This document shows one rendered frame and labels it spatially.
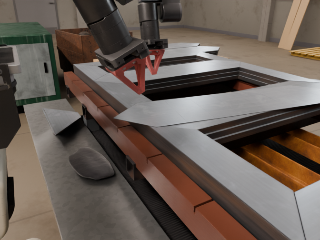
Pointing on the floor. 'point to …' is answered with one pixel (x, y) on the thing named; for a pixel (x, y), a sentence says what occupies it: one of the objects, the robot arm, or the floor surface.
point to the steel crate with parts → (75, 47)
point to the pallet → (307, 53)
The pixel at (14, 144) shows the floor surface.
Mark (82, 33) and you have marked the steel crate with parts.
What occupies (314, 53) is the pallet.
